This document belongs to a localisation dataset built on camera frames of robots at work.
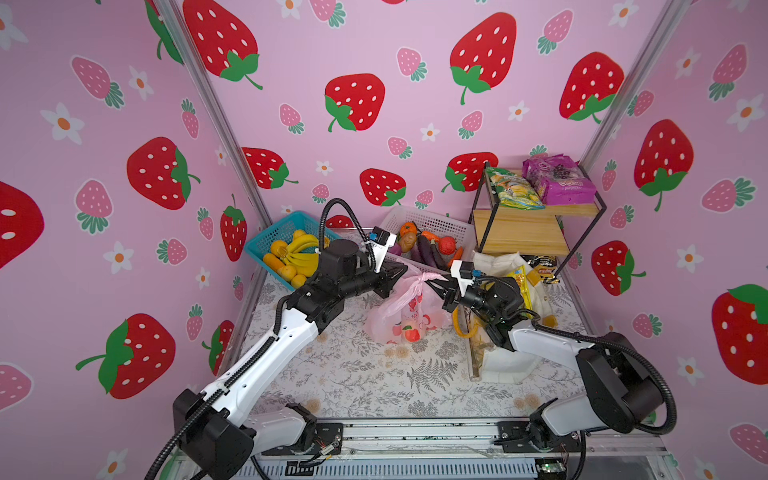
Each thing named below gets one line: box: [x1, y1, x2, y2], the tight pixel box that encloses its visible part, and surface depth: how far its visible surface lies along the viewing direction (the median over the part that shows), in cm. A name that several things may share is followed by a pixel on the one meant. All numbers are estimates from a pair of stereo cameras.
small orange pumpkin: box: [400, 222, 417, 239], surface depth 117 cm
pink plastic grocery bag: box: [363, 259, 453, 345], surface depth 78 cm
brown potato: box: [400, 232, 417, 252], surface depth 113 cm
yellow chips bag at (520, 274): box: [506, 265, 533, 310], surface depth 85 cm
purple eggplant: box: [417, 235, 438, 268], surface depth 113 cm
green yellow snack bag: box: [486, 167, 546, 210], surface depth 80 cm
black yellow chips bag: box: [520, 255, 560, 287], surface depth 100 cm
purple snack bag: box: [522, 154, 597, 206], surface depth 80 cm
